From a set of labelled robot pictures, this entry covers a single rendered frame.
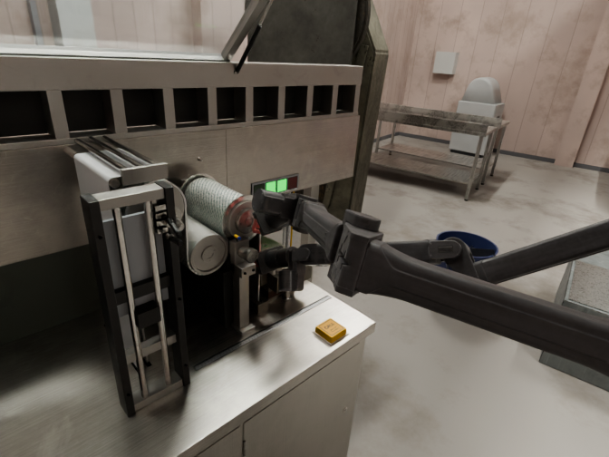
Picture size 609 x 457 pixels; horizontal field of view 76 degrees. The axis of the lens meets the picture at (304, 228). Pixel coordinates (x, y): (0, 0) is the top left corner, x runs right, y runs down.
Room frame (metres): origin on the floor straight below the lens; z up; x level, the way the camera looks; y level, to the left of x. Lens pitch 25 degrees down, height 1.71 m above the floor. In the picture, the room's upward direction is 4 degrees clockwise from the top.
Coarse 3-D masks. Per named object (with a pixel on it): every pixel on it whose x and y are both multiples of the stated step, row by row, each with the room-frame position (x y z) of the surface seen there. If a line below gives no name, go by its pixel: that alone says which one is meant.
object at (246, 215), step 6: (246, 210) 1.01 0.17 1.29; (252, 210) 1.02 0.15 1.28; (240, 216) 1.00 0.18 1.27; (246, 216) 1.01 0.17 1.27; (252, 216) 1.03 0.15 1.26; (240, 222) 1.00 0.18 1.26; (246, 222) 1.01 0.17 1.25; (252, 222) 1.03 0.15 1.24; (240, 228) 1.00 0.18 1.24; (246, 228) 1.01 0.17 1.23
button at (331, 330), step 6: (330, 318) 1.02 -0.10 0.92; (324, 324) 0.99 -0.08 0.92; (330, 324) 0.99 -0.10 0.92; (336, 324) 0.99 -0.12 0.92; (318, 330) 0.97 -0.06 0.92; (324, 330) 0.96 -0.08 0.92; (330, 330) 0.96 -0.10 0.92; (336, 330) 0.96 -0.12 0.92; (342, 330) 0.97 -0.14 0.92; (324, 336) 0.95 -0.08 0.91; (330, 336) 0.93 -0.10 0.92; (336, 336) 0.95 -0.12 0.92; (330, 342) 0.93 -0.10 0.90
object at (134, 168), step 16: (80, 144) 1.00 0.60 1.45; (96, 144) 1.01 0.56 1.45; (112, 144) 1.02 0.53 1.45; (96, 160) 0.90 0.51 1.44; (112, 160) 0.85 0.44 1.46; (128, 160) 0.86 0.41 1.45; (144, 160) 0.88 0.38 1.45; (128, 176) 0.78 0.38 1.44; (144, 176) 0.81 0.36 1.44; (160, 176) 0.83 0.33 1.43
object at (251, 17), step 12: (264, 0) 1.27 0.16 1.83; (252, 12) 1.29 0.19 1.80; (252, 24) 1.33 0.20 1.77; (240, 36) 1.35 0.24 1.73; (252, 36) 1.34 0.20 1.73; (0, 48) 0.98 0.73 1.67; (228, 48) 1.38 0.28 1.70; (180, 60) 1.29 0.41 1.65; (192, 60) 1.32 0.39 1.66; (204, 60) 1.35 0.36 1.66; (216, 60) 1.38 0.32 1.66; (228, 60) 1.41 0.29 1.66; (240, 60) 1.39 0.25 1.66
